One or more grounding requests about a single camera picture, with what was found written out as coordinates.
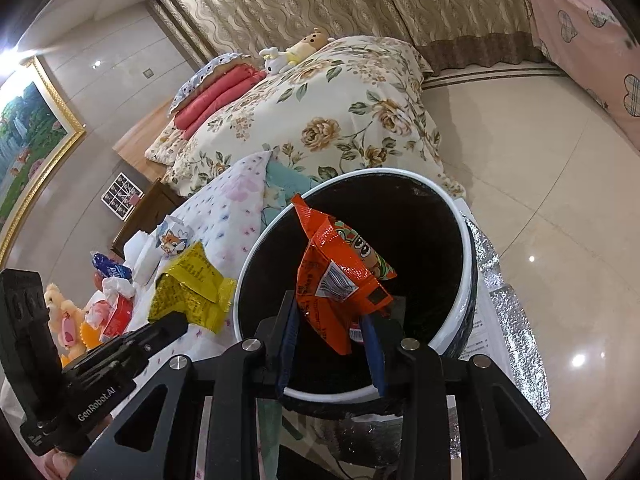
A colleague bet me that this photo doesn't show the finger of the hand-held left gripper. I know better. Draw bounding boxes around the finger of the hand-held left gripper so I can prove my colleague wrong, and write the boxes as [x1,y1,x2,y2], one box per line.
[61,312,190,396]

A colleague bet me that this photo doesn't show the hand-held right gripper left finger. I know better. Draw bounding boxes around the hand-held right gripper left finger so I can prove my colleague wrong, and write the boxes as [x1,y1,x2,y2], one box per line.
[65,289,303,480]

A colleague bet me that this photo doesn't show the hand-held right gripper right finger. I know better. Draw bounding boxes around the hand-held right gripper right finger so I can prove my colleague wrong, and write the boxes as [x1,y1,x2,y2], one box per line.
[360,305,588,480]

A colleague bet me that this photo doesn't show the white plastic bag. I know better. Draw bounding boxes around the white plastic bag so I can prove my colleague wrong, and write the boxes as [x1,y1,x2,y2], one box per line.
[85,276,135,338]

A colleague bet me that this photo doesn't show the yellow snack wrapper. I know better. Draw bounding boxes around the yellow snack wrapper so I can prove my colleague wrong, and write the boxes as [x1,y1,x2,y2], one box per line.
[148,241,238,335]

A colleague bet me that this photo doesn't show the orange snack wrapper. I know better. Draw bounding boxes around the orange snack wrapper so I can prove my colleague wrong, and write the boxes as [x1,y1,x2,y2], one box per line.
[291,193,398,357]

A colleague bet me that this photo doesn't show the white trash bin black liner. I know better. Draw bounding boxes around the white trash bin black liner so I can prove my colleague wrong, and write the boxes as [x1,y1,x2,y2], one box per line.
[234,167,480,416]

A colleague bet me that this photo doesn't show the person's left hand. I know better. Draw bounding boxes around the person's left hand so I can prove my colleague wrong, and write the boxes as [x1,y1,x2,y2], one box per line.
[44,452,77,480]

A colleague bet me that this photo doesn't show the pink yellow plush bear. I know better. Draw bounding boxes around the pink yellow plush bear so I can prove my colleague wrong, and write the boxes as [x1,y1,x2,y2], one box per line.
[44,282,101,361]

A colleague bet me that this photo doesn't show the blue snack packet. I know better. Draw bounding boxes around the blue snack packet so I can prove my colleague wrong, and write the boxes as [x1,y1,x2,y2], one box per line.
[91,251,133,283]

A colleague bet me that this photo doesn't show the white wrapper cartoon fox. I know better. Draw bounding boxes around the white wrapper cartoon fox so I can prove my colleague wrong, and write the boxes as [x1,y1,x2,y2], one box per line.
[154,214,195,259]

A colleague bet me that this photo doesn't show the dark wooden nightstand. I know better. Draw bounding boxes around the dark wooden nightstand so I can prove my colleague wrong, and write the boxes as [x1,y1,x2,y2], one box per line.
[111,177,188,261]

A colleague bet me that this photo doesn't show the silver foil mat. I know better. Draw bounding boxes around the silver foil mat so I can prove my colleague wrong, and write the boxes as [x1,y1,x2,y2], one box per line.
[452,220,552,423]

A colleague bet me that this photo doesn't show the white sheet blue pink flowers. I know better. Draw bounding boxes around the white sheet blue pink flowers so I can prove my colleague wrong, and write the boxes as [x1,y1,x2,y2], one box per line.
[0,151,288,480]

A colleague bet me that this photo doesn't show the black white photo card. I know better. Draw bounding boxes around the black white photo card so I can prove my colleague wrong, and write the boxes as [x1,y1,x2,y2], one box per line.
[101,172,146,220]

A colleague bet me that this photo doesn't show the teal cloth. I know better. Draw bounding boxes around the teal cloth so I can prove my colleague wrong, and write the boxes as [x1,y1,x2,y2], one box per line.
[260,157,321,226]

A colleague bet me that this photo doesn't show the light wooden headboard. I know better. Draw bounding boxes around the light wooden headboard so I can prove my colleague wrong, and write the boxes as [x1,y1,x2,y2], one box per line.
[112,97,178,181]

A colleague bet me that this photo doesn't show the gold framed landscape painting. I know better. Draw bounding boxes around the gold framed landscape painting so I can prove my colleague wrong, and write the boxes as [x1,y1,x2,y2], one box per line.
[0,55,87,266]

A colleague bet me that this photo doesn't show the beige floral quilt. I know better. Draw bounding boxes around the beige floral quilt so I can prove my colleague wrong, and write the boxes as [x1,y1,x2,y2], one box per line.
[145,36,468,198]

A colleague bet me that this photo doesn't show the folded red blanket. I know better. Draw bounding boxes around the folded red blanket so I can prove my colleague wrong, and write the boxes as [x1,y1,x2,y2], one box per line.
[174,66,268,141]

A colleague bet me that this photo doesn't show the blue dotted lace pillow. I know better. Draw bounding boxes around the blue dotted lace pillow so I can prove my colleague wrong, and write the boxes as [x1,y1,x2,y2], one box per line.
[169,51,251,115]

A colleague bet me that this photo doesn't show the white bunny plush toy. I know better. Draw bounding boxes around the white bunny plush toy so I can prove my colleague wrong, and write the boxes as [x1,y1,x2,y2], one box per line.
[258,46,293,73]

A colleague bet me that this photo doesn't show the yellow spotted plush toy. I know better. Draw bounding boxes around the yellow spotted plush toy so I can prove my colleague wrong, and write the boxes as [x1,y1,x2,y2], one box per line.
[285,27,335,66]

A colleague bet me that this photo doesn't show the beige patterned curtain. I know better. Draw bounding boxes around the beige patterned curtain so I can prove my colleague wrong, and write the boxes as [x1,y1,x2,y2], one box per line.
[145,0,551,78]

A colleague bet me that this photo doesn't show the pink heart-print cloth cover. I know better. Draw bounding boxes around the pink heart-print cloth cover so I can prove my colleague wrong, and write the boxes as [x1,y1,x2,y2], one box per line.
[519,0,640,151]

